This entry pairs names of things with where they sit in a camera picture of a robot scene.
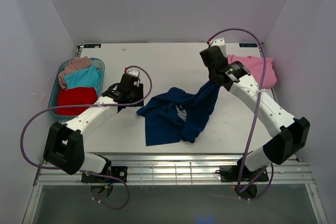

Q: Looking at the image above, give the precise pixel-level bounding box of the dark blue t shirt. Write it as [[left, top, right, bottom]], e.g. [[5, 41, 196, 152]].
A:
[[137, 81, 220, 146]]

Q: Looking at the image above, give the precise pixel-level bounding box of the teal plastic tray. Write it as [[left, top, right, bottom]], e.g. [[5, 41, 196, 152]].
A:
[[48, 58, 105, 120]]

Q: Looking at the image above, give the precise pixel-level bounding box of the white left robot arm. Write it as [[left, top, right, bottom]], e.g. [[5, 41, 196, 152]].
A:
[[43, 70, 143, 182]]

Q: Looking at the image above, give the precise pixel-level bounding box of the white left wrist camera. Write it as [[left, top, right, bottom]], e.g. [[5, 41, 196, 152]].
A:
[[124, 68, 140, 78]]

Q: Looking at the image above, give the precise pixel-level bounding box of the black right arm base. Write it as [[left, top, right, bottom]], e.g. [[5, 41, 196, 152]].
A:
[[215, 165, 269, 182]]

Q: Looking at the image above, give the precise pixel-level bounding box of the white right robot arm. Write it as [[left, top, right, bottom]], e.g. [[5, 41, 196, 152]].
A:
[[200, 46, 310, 180]]

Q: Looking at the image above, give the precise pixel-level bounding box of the beige t shirt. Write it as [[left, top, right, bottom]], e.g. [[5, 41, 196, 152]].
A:
[[58, 57, 92, 89]]

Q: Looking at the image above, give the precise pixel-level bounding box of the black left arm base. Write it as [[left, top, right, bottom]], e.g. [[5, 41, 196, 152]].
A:
[[81, 166, 128, 184]]

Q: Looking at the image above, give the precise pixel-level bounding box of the light blue t shirt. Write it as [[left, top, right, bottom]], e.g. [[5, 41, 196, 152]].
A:
[[64, 66, 101, 92]]

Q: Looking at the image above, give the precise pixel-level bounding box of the aluminium front rail frame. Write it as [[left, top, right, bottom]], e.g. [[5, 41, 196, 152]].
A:
[[33, 153, 316, 187]]

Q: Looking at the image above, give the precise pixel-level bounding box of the folded pink t shirt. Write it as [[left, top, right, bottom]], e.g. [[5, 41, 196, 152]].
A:
[[227, 55, 277, 89]]

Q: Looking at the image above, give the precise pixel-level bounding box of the red t shirt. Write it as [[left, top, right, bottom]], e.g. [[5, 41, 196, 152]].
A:
[[56, 87, 98, 115]]

